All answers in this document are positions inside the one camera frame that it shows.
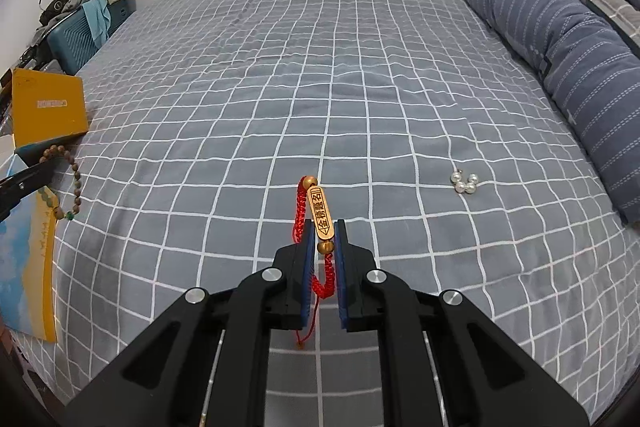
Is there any brown wooden bead bracelet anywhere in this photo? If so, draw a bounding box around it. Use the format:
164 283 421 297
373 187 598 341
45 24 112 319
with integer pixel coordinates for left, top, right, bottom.
37 144 85 223

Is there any white pearl cluster charm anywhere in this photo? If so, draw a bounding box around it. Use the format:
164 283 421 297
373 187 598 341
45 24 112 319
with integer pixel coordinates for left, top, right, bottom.
450 169 480 194

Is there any red cord bracelet gold tube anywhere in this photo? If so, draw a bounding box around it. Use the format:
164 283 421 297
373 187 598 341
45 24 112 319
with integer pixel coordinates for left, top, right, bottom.
292 176 336 349

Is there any open white cardboard box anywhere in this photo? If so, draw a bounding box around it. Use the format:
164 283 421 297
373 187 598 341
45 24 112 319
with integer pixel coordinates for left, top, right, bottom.
1 68 89 343

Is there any teal suitcase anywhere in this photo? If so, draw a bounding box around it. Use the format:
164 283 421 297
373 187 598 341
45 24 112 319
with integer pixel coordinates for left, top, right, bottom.
46 9 113 75

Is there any teal cloth on suitcase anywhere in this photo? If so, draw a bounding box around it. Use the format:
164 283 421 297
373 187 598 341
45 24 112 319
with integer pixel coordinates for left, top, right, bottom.
81 0 112 49

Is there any grey checked bed sheet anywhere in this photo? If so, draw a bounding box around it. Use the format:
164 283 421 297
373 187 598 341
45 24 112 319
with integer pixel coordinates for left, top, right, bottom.
16 0 639 418

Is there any blue striped bolster pillow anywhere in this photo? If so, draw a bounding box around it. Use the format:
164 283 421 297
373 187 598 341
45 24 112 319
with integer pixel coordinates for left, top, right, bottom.
466 0 639 225

